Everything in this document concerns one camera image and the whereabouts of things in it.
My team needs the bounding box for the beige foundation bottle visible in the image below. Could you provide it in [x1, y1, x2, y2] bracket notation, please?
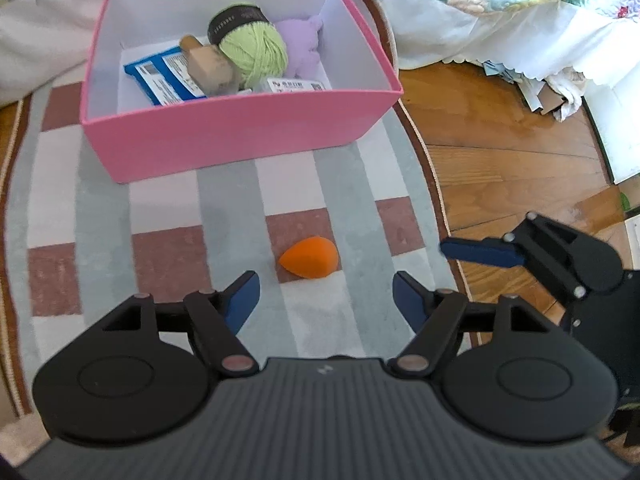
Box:
[179, 35, 243, 96]

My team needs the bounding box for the orange makeup sponge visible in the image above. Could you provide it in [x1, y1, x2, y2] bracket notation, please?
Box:
[278, 237, 341, 281]

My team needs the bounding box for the green yarn ball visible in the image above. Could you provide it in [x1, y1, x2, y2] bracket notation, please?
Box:
[207, 4, 290, 91]

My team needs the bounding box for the pink box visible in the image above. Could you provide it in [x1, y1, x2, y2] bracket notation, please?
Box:
[80, 0, 405, 184]

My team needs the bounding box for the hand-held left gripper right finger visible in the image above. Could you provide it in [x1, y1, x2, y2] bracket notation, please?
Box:
[391, 270, 551, 378]

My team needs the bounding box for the purple plush toy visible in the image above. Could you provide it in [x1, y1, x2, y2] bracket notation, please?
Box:
[276, 15, 326, 79]

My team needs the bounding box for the pile of papers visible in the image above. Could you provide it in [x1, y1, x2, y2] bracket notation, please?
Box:
[482, 57, 586, 121]

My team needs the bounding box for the white packet with orange label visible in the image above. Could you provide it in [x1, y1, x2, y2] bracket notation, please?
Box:
[252, 76, 332, 95]

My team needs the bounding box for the blue packet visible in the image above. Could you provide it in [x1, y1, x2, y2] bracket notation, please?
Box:
[123, 46, 208, 107]

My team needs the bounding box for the white board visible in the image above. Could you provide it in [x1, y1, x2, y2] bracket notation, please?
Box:
[582, 80, 640, 186]

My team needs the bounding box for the beige fluffy cloth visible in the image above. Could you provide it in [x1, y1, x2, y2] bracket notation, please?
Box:
[0, 405, 51, 466]

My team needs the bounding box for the checkered rug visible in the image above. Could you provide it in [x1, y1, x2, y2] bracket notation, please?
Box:
[0, 0, 473, 426]

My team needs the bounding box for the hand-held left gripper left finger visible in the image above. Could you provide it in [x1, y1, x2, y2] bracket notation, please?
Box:
[101, 270, 262, 378]

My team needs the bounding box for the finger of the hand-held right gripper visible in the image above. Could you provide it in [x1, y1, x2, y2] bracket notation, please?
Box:
[439, 232, 531, 270]

